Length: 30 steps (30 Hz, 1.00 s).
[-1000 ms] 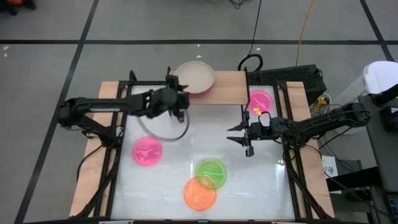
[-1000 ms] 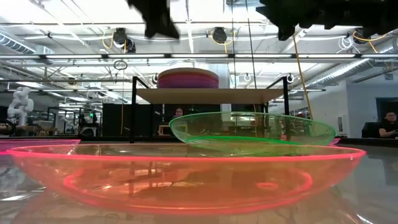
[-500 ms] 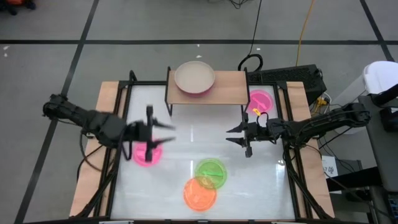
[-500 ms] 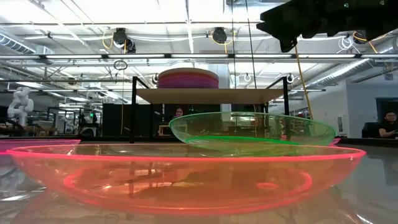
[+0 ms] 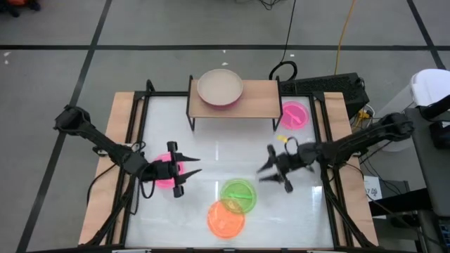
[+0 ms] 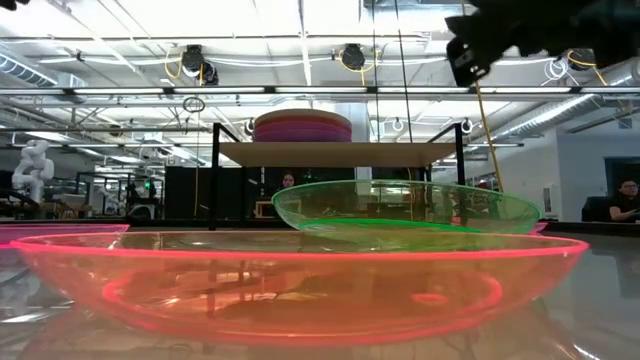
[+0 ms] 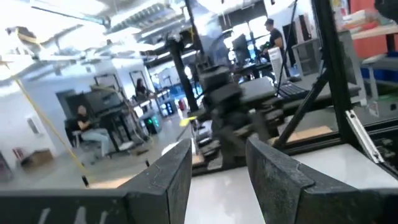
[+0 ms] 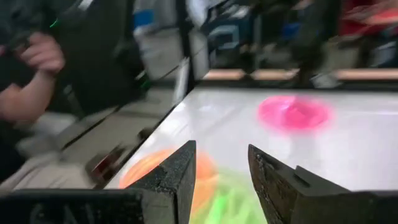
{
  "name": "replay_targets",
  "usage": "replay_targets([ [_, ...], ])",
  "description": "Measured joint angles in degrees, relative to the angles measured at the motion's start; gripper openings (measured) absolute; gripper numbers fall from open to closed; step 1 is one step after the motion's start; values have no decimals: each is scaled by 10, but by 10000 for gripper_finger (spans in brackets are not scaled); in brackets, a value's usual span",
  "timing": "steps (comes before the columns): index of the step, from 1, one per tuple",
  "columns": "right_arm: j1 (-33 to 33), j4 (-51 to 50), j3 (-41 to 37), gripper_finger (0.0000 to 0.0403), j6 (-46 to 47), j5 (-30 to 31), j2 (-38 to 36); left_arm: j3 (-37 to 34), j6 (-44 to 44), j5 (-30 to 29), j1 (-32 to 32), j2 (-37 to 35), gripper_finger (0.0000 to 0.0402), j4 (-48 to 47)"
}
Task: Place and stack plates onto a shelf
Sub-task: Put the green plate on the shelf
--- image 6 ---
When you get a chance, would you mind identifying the person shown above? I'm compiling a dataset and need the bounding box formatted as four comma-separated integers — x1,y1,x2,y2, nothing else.
607,178,640,224
278,172,297,201

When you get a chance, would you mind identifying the long light strip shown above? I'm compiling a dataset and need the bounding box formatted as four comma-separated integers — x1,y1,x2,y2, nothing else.
0,85,640,97

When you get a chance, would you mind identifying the purple opaque plate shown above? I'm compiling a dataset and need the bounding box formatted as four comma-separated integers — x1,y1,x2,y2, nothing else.
253,130,353,144

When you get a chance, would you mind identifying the black hanging cable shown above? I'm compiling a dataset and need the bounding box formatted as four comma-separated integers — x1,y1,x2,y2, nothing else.
394,0,415,144

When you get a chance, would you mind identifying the translucent orange plate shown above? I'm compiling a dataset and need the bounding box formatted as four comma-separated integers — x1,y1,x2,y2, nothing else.
10,230,591,347

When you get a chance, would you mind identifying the translucent green plate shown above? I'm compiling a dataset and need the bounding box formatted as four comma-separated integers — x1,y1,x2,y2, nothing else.
271,178,543,251

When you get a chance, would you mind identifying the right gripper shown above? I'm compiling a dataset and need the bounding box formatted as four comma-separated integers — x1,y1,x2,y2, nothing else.
444,0,556,89

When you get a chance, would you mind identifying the wooden shelf with black legs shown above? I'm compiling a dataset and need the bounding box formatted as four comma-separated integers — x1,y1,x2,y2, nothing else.
208,122,467,232

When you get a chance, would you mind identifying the yellow hanging cable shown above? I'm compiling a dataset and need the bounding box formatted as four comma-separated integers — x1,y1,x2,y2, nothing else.
472,82,505,194

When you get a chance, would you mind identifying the black ceiling cable reel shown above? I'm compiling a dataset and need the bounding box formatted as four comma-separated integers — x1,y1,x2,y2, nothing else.
179,44,207,76
567,48,596,71
342,43,367,71

